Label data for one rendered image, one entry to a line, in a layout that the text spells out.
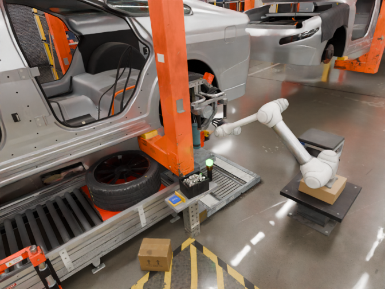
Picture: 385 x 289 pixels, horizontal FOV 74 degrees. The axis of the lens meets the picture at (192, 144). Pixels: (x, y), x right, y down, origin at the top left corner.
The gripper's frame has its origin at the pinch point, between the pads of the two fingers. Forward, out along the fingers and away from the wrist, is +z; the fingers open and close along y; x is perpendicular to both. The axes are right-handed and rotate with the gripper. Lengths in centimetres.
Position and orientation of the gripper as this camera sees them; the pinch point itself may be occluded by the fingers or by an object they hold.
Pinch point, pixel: (210, 120)
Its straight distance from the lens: 282.1
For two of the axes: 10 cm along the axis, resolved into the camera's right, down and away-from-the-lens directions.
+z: -6.4, -3.4, 6.9
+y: 5.0, -8.7, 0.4
